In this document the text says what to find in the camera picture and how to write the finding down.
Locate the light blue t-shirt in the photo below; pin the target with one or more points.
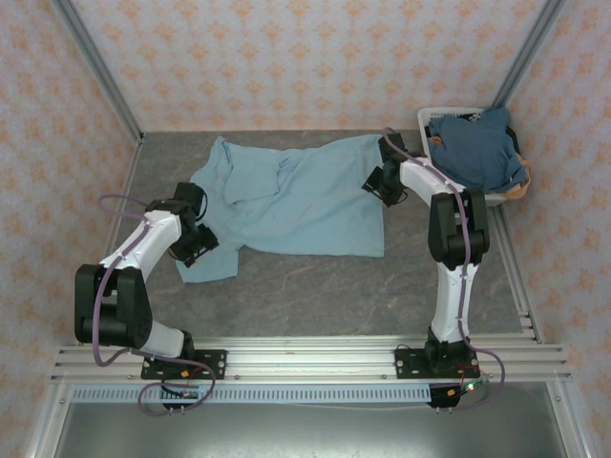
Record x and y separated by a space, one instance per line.
310 214

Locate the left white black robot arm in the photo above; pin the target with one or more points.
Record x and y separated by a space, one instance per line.
157 234

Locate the dark blue t-shirt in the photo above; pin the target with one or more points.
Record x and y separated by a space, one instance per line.
477 148

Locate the white plastic laundry basket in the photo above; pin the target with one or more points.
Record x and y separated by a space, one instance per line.
494 199

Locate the black garment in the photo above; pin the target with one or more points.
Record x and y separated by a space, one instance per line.
513 138

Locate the orange garment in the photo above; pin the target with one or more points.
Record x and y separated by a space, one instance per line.
520 188

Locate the small circuit board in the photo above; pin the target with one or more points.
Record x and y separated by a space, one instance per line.
190 394
472 385

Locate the grey metal panel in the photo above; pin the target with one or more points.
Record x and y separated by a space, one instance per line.
310 434

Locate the aluminium corner post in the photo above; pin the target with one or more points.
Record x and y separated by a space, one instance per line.
525 52
100 71

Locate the long aluminium base rail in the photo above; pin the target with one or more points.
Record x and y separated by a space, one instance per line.
310 362

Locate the aluminium frame leg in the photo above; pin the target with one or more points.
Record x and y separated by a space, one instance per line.
570 424
45 424

